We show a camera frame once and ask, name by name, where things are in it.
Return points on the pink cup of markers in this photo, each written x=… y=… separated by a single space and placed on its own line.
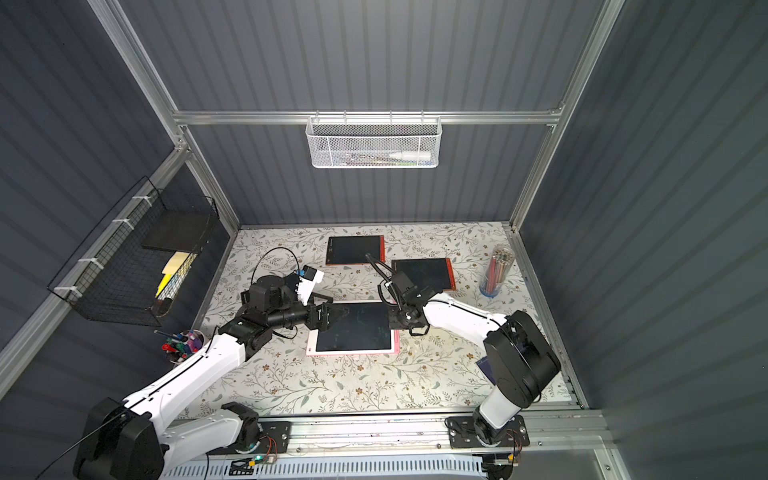
x=178 y=347

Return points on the pink white writing tablet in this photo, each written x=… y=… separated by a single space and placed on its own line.
x=356 y=328

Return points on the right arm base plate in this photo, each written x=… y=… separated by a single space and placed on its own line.
x=472 y=431

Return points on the clear cup of pencils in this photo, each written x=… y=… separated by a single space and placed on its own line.
x=499 y=265

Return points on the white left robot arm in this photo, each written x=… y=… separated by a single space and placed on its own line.
x=135 y=438

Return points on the yellow sticky notes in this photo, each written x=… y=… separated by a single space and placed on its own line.
x=174 y=273

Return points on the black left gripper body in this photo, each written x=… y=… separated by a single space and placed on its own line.
x=324 y=313

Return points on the white wire mesh basket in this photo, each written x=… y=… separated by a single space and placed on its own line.
x=347 y=145

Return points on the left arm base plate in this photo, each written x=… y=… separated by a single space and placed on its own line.
x=271 y=437

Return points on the red tablet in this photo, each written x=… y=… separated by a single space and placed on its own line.
x=428 y=272
x=353 y=250

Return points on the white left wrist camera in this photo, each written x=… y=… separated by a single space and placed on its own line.
x=308 y=278

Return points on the white marker in basket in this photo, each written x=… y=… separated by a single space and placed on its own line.
x=411 y=156

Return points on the dark blue notebook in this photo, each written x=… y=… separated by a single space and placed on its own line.
x=484 y=365

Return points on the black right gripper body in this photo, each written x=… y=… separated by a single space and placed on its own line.
x=394 y=288

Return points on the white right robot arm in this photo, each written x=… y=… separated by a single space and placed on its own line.
x=521 y=360

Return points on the black wire wall basket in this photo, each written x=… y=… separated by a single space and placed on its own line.
x=116 y=279

